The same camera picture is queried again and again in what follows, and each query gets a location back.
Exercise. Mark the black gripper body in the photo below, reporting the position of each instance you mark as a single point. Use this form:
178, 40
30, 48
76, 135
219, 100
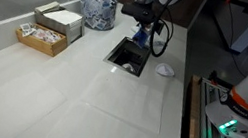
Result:
146, 13

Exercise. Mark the blue pretzel crisps packet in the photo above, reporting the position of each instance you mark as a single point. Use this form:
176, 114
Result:
141, 37

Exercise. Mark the small blue white sachets pile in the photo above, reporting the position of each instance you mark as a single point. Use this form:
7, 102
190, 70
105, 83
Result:
98, 9

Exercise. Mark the white crumpled paper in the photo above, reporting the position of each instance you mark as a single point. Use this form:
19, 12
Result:
165, 70

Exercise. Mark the clear laminated sheet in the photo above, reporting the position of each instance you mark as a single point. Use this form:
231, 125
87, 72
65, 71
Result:
125, 103
6, 106

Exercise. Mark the assorted small packets pile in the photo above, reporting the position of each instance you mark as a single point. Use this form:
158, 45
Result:
43, 34

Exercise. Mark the wooden condiment box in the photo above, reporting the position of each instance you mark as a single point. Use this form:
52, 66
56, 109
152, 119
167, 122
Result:
41, 45

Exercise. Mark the wooden mounting board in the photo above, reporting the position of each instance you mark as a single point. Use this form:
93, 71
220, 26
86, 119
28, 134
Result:
190, 124

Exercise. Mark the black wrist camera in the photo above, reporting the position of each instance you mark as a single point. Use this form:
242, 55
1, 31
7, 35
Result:
130, 9

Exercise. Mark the stainless steel trash chute frame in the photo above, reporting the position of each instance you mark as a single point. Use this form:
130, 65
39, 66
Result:
109, 58

